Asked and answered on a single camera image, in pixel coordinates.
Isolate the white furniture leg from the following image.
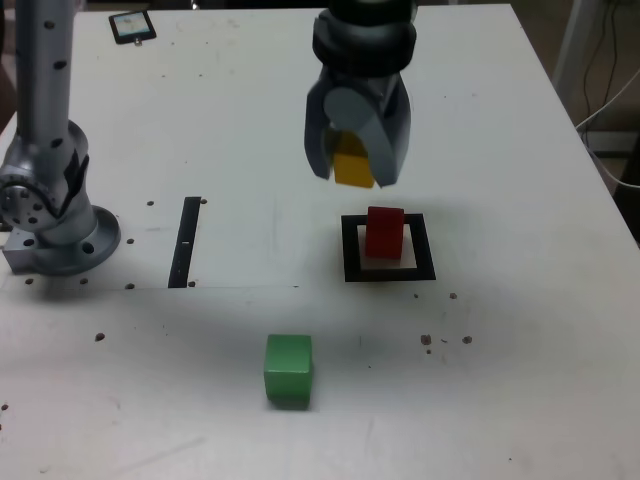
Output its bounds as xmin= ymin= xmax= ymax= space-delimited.
xmin=552 ymin=0 xmax=601 ymax=96

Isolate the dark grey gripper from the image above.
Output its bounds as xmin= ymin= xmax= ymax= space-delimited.
xmin=304 ymin=67 xmax=415 ymax=190

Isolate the small black tablet device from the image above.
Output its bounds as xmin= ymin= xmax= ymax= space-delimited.
xmin=108 ymin=9 xmax=158 ymax=46

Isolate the thin black cable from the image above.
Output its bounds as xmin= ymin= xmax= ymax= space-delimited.
xmin=582 ymin=0 xmax=621 ymax=121

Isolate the black tape square outline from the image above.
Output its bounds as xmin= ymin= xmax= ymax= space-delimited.
xmin=340 ymin=213 xmax=437 ymax=283

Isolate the white cable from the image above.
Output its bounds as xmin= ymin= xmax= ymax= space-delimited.
xmin=574 ymin=69 xmax=640 ymax=191

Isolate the yellow cube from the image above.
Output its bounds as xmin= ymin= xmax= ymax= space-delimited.
xmin=323 ymin=128 xmax=376 ymax=190

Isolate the black tape strip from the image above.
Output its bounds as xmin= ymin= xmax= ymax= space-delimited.
xmin=167 ymin=196 xmax=202 ymax=290

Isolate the green cube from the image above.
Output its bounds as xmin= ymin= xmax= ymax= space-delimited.
xmin=263 ymin=333 xmax=314 ymax=401

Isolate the red cube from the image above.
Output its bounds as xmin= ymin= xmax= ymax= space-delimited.
xmin=363 ymin=205 xmax=405 ymax=261

